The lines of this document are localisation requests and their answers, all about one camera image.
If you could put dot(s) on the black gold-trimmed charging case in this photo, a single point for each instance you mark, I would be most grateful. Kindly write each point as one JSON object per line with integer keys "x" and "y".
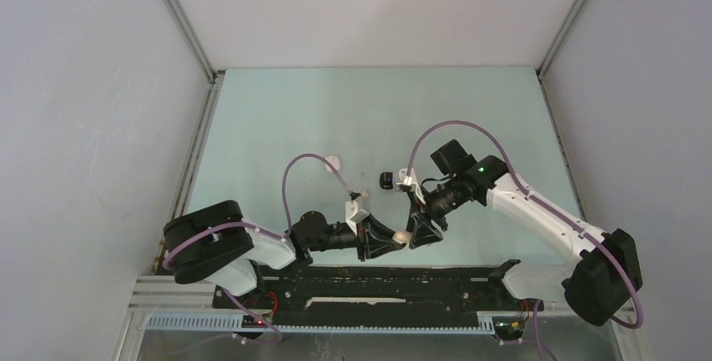
{"x": 386, "y": 181}

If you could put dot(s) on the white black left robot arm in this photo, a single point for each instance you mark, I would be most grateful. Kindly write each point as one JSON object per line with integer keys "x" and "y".
{"x": 216, "y": 244}

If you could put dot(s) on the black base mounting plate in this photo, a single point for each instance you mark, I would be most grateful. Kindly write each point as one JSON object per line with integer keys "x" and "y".
{"x": 334, "y": 297}

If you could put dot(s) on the pink charging case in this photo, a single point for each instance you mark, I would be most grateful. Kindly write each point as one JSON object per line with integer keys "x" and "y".
{"x": 403, "y": 238}

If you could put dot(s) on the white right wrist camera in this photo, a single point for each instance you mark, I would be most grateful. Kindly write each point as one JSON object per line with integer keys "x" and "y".
{"x": 408, "y": 183}

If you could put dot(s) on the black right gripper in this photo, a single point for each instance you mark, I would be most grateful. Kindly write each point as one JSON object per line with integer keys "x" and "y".
{"x": 422, "y": 232}

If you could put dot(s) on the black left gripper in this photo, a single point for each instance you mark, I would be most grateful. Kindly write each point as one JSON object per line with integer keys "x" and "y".
{"x": 363, "y": 243}

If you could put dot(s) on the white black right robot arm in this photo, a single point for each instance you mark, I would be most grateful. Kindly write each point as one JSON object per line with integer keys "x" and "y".
{"x": 600, "y": 271}

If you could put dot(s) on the grey slotted cable duct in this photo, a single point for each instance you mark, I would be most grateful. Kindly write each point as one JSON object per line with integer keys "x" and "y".
{"x": 206, "y": 322}

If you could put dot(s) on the white charging case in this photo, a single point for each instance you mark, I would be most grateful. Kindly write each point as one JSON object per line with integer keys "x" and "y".
{"x": 333, "y": 164}

